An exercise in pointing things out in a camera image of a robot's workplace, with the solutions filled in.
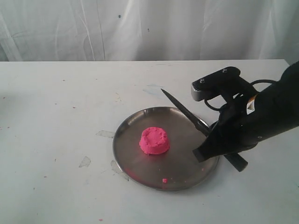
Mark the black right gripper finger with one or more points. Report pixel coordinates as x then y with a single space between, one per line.
214 145

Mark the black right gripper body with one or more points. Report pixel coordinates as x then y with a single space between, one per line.
243 124

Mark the black knife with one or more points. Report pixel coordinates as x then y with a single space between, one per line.
235 159

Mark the pink object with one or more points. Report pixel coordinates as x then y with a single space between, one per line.
154 141

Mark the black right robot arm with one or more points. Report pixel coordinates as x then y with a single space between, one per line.
283 100

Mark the round steel plate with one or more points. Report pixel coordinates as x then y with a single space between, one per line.
178 164

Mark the white backdrop curtain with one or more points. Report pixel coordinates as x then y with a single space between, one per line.
129 30

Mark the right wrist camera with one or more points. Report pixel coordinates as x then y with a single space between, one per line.
226 80

